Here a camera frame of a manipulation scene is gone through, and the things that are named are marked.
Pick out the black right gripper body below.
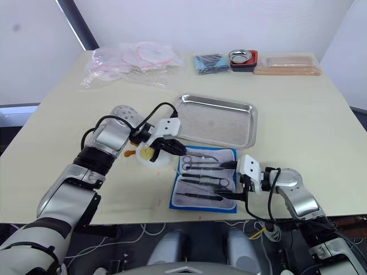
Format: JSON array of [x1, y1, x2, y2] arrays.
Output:
[[239, 172, 255, 202]]

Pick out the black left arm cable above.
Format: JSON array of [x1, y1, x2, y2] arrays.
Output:
[[81, 102, 179, 150]]

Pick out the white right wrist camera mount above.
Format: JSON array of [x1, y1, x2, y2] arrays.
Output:
[[235, 154, 263, 194]]

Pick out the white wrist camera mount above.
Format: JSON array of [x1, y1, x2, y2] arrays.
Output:
[[148, 117, 182, 147], [235, 154, 263, 194]]

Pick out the rectangular stainless steel tray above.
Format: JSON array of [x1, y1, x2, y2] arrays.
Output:
[[171, 92, 259, 151]]

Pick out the white round dish yellow sponge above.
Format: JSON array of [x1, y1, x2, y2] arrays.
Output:
[[135, 144, 173, 169]]

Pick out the black plastic tray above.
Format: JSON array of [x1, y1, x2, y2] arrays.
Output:
[[229, 63, 259, 73]]

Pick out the folded blue instrument pack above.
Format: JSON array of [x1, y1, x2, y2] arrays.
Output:
[[193, 53, 232, 76]]

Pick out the white cable bundle under table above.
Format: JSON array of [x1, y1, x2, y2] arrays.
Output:
[[252, 219, 283, 241]]

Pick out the skin coloured suture practice pad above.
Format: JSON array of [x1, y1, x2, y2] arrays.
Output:
[[253, 55, 322, 77]]

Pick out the blue surgical instrument pack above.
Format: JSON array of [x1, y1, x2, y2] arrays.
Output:
[[168, 145, 239, 215]]

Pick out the dark diagonal wall beam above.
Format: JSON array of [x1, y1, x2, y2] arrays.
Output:
[[55, 0, 100, 52]]

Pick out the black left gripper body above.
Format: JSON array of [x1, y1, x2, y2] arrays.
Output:
[[156, 138, 177, 152]]

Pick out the yellow cable under table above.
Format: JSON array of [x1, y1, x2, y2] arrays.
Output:
[[248, 227, 267, 239]]

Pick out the grey robot torso front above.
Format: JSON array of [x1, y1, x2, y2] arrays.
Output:
[[94, 261, 260, 275]]

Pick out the black scissors with ring handles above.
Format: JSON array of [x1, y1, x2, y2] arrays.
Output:
[[181, 156, 222, 167]]

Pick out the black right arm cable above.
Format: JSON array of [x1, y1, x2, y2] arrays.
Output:
[[243, 168, 290, 230]]

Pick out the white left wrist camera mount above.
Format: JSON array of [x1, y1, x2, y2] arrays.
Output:
[[148, 117, 182, 147]]

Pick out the grey rounded robot leg cover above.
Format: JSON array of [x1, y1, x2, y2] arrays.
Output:
[[146, 229, 191, 267], [227, 229, 262, 274]]

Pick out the thin black scalpel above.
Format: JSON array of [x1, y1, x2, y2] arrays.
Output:
[[175, 192, 224, 202]]

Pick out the pile of clear plastic bags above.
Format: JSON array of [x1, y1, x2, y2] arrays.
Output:
[[79, 41, 185, 90]]

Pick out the grey ledge beside table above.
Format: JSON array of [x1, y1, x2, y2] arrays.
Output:
[[0, 102, 41, 127]]

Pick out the black hemostat clamp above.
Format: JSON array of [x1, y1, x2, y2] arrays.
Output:
[[181, 164, 225, 172]]

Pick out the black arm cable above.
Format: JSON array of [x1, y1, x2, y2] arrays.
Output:
[[81, 102, 179, 150], [243, 168, 290, 230]]

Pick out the black straight forceps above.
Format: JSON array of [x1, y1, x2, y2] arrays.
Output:
[[179, 178, 218, 190]]

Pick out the small round metal bowl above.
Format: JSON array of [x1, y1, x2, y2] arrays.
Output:
[[229, 49, 253, 65]]

